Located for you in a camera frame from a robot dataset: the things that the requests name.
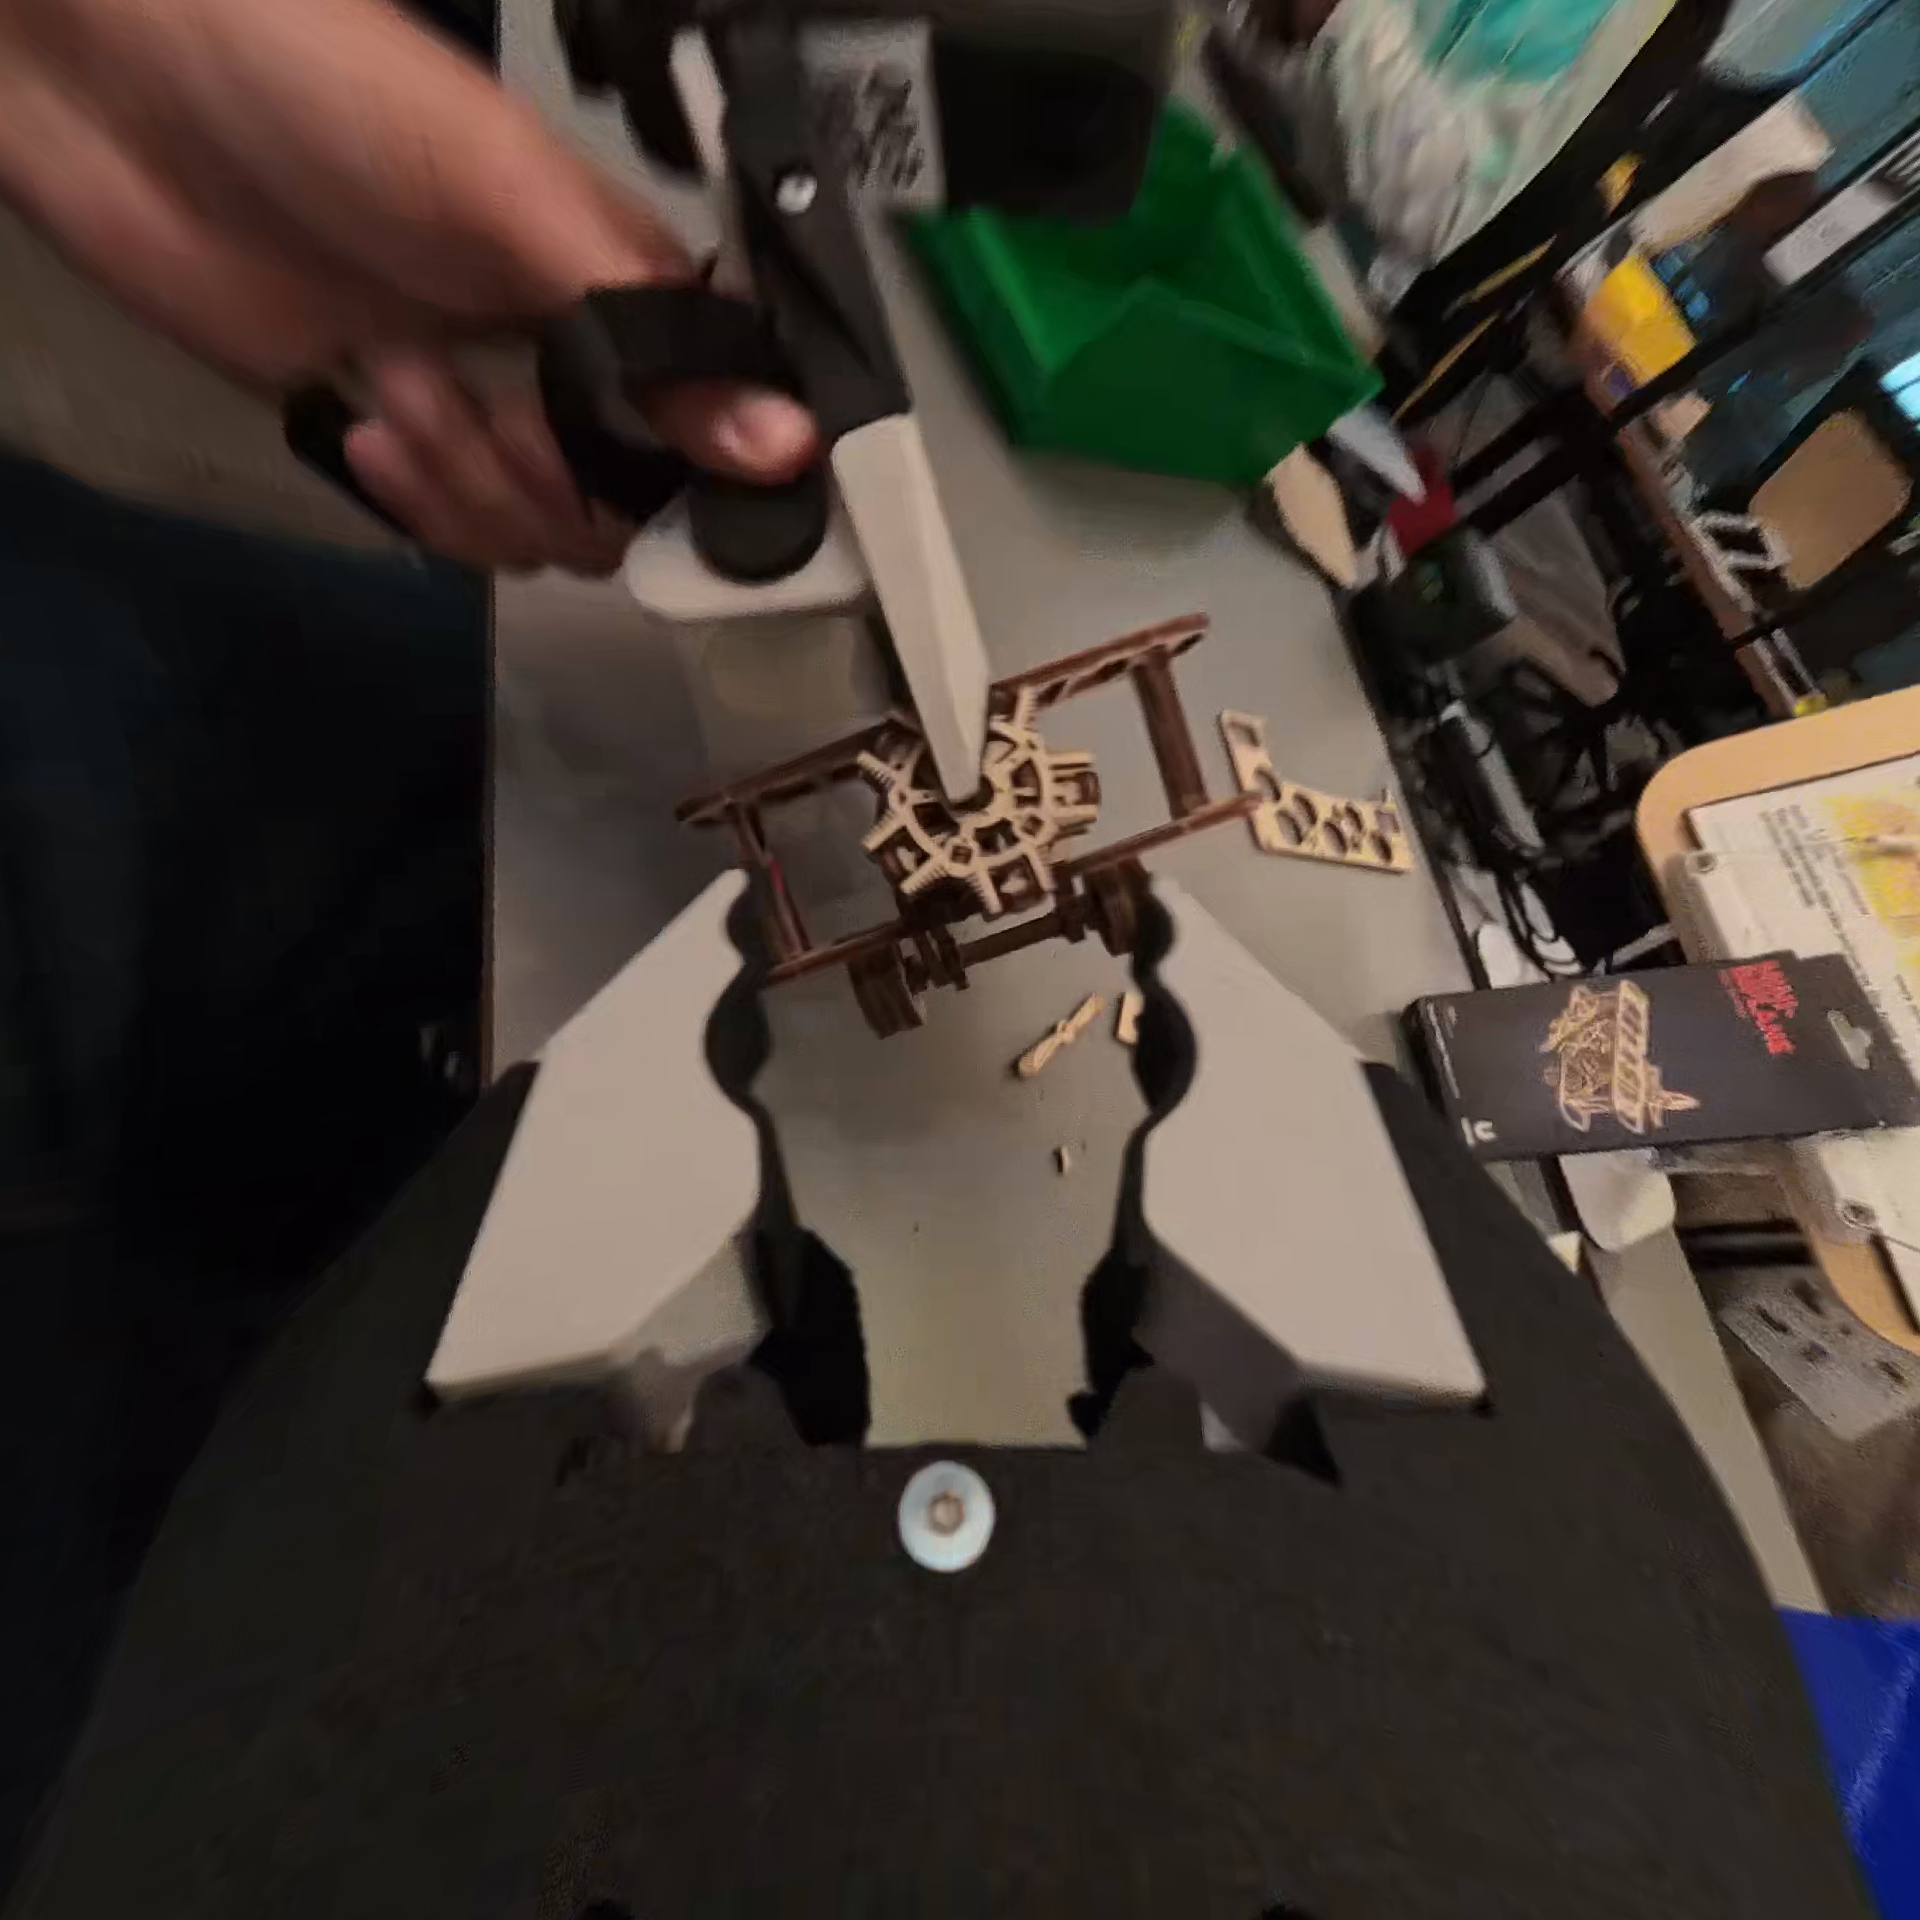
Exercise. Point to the beige chair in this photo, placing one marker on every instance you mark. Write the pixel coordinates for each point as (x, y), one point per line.
(1830, 504)

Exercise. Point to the printed paper sheet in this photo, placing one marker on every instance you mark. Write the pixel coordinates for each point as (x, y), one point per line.
(1799, 856)

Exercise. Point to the grey desk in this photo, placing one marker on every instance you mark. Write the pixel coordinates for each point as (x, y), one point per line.
(960, 1275)

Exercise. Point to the wooden offcut with holes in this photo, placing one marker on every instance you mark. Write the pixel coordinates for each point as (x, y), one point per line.
(1250, 772)

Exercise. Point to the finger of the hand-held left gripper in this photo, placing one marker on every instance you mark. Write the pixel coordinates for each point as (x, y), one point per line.
(916, 600)

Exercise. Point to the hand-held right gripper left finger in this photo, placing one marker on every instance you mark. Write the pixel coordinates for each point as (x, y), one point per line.
(600, 1201)

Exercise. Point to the person's left hand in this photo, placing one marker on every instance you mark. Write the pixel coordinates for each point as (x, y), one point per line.
(375, 225)

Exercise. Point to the black product box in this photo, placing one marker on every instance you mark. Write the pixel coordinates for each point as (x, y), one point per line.
(1500, 1080)

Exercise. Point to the green plastic bin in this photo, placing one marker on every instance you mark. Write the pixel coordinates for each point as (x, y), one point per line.
(1171, 346)

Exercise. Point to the wooden model airplane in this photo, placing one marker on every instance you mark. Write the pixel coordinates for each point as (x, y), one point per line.
(1176, 735)

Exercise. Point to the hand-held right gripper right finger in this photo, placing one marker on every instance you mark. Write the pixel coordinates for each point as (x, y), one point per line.
(1291, 1201)

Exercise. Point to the round wooden table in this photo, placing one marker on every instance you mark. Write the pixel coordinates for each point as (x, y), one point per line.
(1662, 818)

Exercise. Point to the blue plastic bin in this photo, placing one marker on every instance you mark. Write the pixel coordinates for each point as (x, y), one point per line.
(1862, 1724)

